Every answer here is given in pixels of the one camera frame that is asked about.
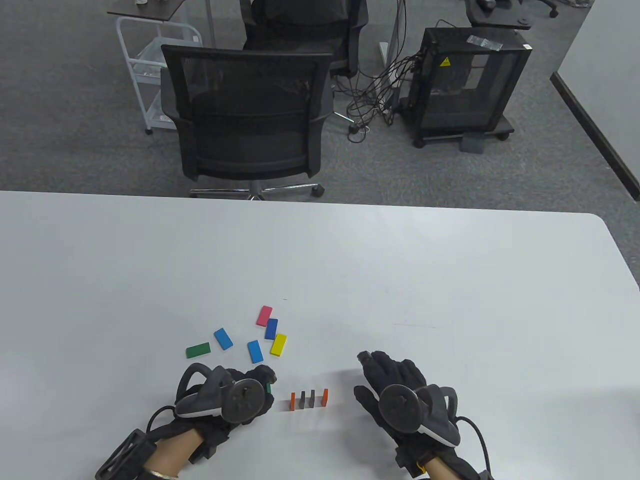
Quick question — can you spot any person's right hand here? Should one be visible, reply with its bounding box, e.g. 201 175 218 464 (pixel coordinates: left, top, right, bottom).
354 350 461 473

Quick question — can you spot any person's left hand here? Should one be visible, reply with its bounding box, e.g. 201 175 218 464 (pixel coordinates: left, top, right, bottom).
165 365 278 465

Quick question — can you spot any person's left forearm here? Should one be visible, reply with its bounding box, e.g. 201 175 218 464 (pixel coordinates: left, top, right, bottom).
142 429 205 480

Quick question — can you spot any grey hand tracker controller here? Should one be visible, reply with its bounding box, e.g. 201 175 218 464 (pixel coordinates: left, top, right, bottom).
175 362 266 426
378 382 461 448

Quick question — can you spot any black mesh office chair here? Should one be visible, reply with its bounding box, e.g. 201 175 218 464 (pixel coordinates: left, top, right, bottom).
160 44 335 202

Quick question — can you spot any black glass computer case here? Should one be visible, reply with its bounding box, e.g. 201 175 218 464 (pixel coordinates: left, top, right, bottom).
411 26 534 143

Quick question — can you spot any white rolling cart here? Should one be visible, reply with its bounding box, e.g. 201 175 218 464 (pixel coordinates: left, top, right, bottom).
116 15 204 136

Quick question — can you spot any white desk leg panel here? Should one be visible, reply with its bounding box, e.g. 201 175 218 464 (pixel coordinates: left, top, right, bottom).
385 0 407 96

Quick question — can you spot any black padded office chair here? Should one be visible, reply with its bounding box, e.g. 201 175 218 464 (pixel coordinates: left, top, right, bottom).
240 0 370 80

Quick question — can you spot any black swivel chair base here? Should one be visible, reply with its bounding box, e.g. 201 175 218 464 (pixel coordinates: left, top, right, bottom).
462 0 532 30

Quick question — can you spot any brown side table top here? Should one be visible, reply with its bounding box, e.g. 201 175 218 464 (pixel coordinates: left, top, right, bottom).
106 0 188 23

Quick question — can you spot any black chair leg with caster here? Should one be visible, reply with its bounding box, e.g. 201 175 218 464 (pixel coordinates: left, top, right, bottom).
525 0 560 19

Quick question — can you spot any black glove cable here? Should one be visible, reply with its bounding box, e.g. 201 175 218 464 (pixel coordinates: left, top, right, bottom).
145 405 177 435
457 417 494 477

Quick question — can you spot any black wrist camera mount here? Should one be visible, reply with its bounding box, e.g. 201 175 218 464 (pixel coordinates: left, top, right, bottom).
95 429 157 480

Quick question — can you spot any tangle of black cables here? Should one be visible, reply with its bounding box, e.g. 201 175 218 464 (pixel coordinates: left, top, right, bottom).
332 19 426 143

